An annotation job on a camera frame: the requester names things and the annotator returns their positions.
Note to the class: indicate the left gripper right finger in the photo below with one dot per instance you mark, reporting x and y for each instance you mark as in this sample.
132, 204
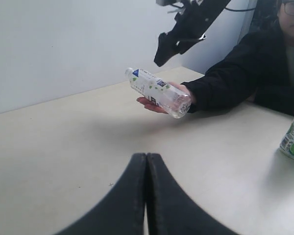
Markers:
170, 211

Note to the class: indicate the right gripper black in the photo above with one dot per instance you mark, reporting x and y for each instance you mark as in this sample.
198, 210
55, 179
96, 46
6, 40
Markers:
191, 24

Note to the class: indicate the black sleeved forearm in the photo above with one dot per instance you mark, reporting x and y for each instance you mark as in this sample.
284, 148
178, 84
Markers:
233, 79

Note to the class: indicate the Suntory jasmine oolong bottle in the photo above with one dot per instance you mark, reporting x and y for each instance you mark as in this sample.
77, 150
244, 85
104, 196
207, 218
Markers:
172, 100

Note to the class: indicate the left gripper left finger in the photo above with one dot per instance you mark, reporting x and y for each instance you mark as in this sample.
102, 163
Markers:
122, 210

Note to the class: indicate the seated person in black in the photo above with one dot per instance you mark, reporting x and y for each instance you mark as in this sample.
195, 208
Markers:
276, 88

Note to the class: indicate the person's open hand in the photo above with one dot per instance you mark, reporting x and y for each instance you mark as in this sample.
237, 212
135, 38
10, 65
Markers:
152, 107

